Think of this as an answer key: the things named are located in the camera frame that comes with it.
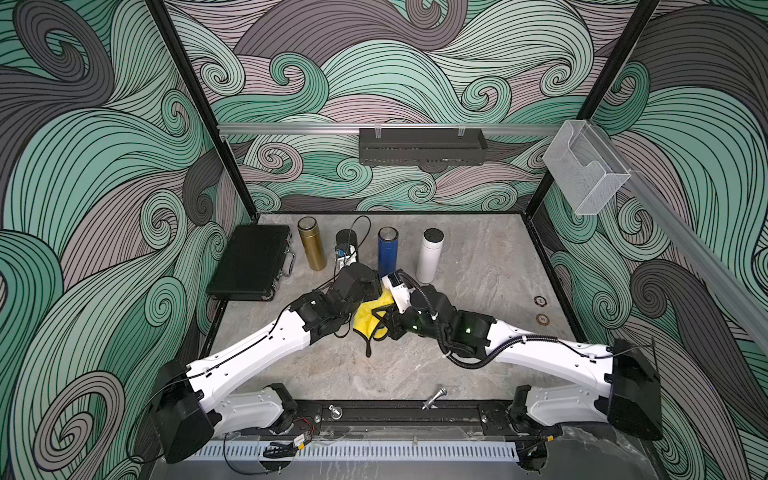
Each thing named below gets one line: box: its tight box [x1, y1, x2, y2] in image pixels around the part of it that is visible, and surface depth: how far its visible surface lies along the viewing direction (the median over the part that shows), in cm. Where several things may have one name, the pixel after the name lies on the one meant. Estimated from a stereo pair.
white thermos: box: [416, 228, 445, 284], surface depth 90 cm
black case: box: [206, 226, 291, 301], surface depth 100 cm
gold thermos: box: [297, 216, 327, 271], surface depth 93 cm
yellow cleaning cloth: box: [353, 288, 395, 358], surface depth 71 cm
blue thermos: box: [378, 226, 399, 279], surface depth 88 cm
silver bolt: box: [421, 387, 447, 411], surface depth 77 cm
